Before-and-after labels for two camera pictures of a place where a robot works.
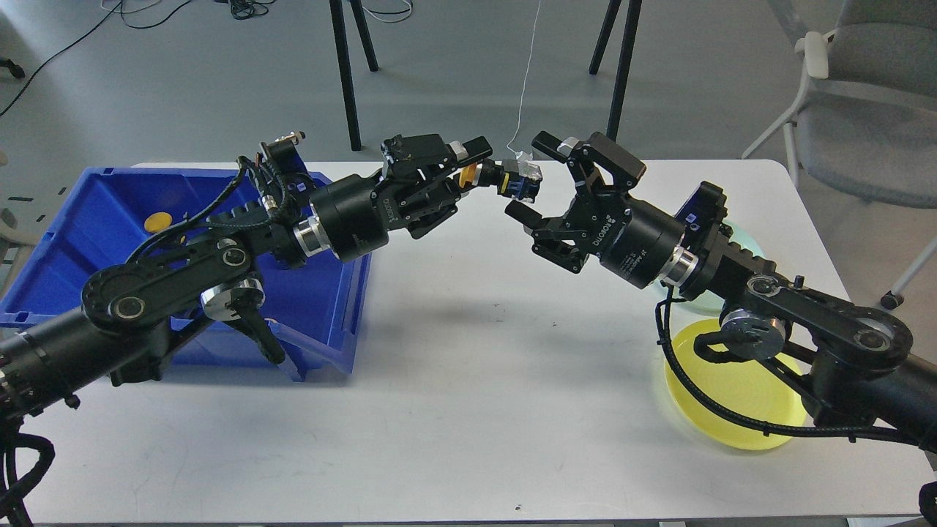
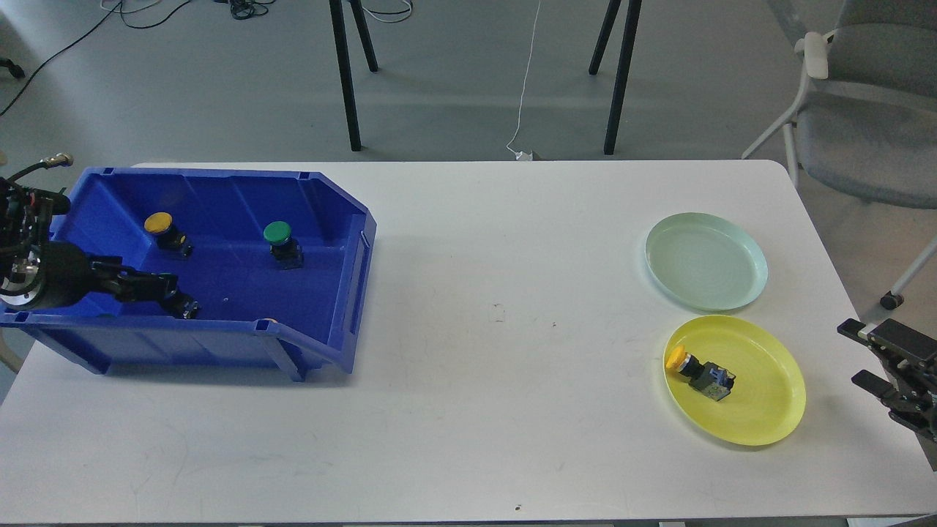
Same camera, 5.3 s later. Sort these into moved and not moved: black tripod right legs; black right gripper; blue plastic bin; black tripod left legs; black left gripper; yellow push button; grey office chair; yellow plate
Moved: black right gripper; black left gripper; yellow push button
Not moved: grey office chair; black tripod right legs; black tripod left legs; yellow plate; blue plastic bin
